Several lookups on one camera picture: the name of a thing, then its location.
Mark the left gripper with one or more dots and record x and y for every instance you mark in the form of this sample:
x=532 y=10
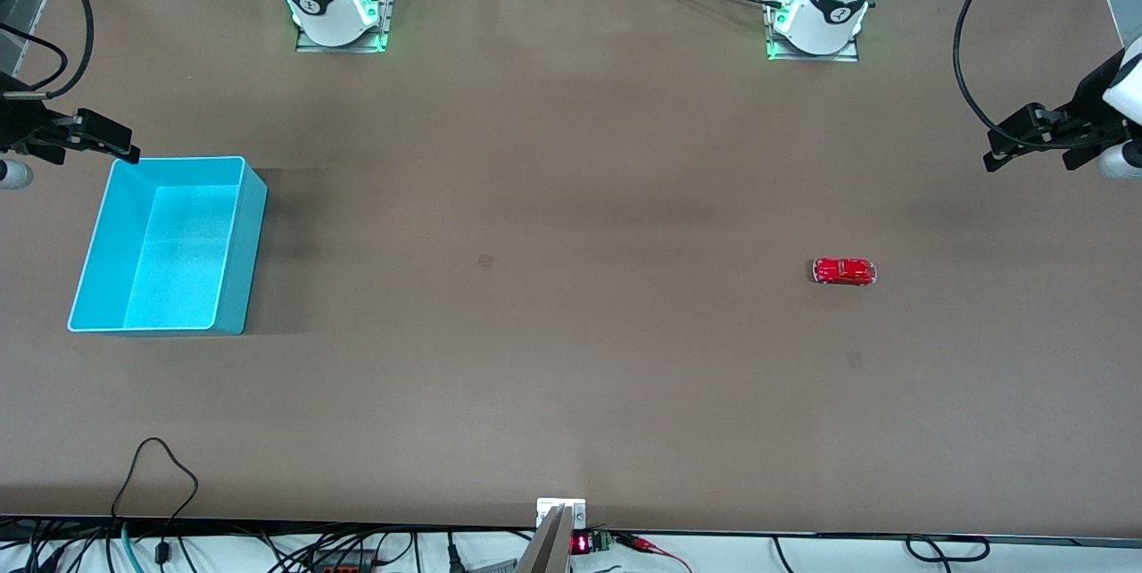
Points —
x=1089 y=103

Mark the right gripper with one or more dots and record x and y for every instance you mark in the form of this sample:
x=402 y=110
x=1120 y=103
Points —
x=18 y=122

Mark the red beetle toy car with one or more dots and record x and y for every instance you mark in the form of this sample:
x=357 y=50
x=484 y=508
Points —
x=843 y=270

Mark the light blue plastic box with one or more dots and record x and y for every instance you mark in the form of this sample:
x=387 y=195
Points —
x=178 y=252

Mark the black power strip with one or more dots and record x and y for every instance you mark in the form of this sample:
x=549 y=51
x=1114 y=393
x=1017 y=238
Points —
x=343 y=561

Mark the red digit display module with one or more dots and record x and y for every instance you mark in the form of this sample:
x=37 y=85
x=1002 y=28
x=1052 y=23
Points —
x=582 y=543

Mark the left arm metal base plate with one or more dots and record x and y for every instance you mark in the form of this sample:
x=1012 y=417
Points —
x=848 y=56

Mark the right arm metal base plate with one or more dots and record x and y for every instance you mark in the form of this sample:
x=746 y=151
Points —
x=343 y=45

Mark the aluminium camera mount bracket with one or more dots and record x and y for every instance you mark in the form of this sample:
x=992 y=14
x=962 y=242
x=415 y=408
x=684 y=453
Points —
x=558 y=537

